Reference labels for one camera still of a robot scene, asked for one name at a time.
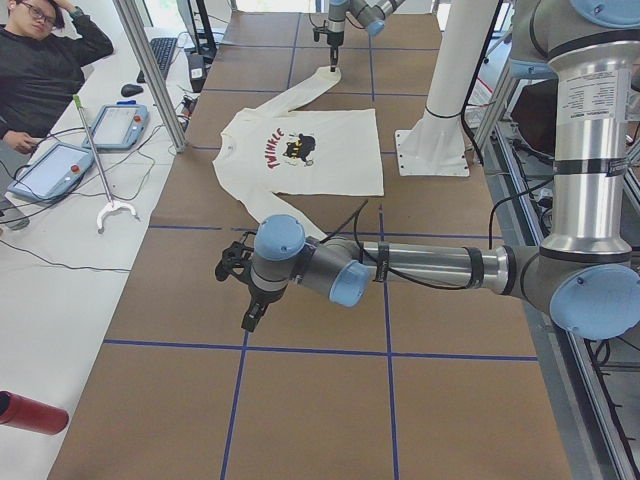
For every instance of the reacher grabber stick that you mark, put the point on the reacher grabber stick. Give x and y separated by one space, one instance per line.
113 204

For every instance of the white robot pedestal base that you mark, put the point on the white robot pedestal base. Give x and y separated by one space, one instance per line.
435 145

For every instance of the black keyboard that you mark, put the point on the black keyboard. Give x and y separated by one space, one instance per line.
163 49

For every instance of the aluminium frame post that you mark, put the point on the aluminium frame post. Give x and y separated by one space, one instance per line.
132 23

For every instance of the near blue teach pendant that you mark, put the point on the near blue teach pendant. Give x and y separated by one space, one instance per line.
54 174

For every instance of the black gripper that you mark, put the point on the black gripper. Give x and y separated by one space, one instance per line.
258 297
334 38

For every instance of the red cylinder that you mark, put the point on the red cylinder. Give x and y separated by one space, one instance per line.
31 415

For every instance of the person in black sweater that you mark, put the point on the person in black sweater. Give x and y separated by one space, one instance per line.
44 47

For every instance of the black computer mouse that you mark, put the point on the black computer mouse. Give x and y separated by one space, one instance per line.
129 90

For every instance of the black power adapter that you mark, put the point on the black power adapter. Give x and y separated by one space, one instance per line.
197 72

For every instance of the far blue teach pendant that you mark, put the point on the far blue teach pendant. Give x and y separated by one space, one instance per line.
118 127

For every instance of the blue teach pendant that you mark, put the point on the blue teach pendant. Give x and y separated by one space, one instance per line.
54 174
118 127

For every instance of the cream long-sleeve cat shirt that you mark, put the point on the cream long-sleeve cat shirt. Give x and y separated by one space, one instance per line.
281 148

